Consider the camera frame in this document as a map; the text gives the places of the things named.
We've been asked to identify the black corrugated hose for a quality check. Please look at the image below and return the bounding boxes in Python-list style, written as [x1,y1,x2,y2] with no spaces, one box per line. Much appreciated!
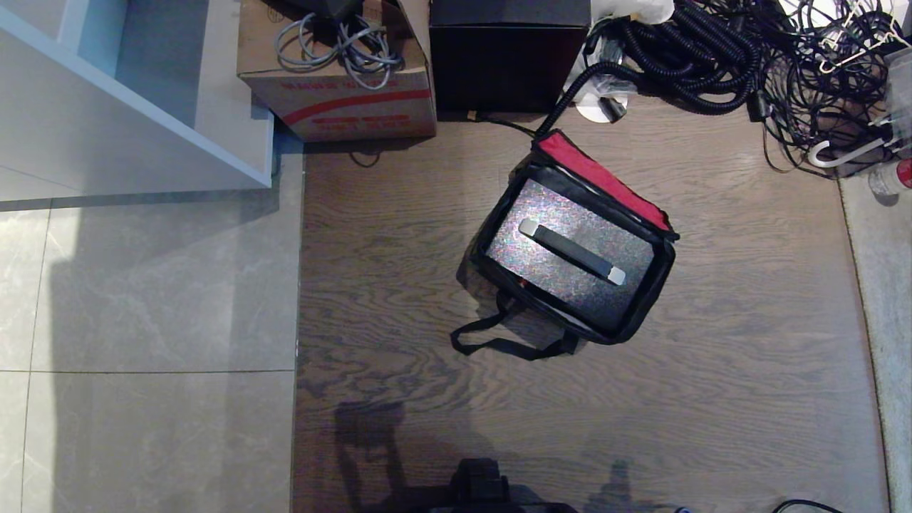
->
[534,0,765,140]

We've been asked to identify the black bag strap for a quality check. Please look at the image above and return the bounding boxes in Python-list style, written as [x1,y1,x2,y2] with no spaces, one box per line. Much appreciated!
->
[450,296,579,361]

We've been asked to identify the black cable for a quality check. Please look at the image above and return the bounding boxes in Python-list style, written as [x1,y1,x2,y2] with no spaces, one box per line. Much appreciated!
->
[772,499,849,513]

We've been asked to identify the brown cardboard box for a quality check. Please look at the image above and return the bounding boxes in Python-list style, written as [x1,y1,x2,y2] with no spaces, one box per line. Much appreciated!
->
[237,0,437,142]

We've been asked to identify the silver glitter case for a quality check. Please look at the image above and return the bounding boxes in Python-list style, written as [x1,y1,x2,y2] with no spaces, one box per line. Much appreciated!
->
[487,179,656,331]

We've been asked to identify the black case handle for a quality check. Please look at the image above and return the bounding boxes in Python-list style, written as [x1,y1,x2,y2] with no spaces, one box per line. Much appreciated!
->
[519,219,627,286]

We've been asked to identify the black fabric bag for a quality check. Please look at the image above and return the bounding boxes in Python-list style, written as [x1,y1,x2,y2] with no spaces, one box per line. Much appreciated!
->
[468,129,680,346]

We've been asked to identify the tangled black cables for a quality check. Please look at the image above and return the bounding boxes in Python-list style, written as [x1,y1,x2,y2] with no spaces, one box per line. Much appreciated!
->
[741,0,912,179]

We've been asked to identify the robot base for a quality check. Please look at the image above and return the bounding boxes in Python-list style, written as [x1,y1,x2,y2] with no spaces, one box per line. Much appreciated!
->
[426,458,579,513]

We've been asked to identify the black square box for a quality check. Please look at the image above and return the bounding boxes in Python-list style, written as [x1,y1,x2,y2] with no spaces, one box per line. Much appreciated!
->
[429,0,592,114]

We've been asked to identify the white round disc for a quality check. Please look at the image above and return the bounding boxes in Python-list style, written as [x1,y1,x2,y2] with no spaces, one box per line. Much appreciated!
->
[574,91,629,124]

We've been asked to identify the white plastic hanger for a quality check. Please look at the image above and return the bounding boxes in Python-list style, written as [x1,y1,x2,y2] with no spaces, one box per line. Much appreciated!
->
[808,118,912,170]

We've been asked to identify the clear plastic bottle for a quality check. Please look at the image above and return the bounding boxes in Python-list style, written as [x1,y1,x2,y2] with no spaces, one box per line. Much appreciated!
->
[868,158,912,197]

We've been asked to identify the grey coiled cable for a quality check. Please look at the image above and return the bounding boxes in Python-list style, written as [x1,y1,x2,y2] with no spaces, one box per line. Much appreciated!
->
[275,12,404,91]

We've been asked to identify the white shelf unit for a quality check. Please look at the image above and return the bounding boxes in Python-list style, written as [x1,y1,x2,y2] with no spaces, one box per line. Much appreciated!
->
[0,0,275,202]

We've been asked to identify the red bag lid flap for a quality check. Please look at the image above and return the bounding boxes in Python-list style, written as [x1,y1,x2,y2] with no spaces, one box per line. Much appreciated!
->
[536,130,673,232]

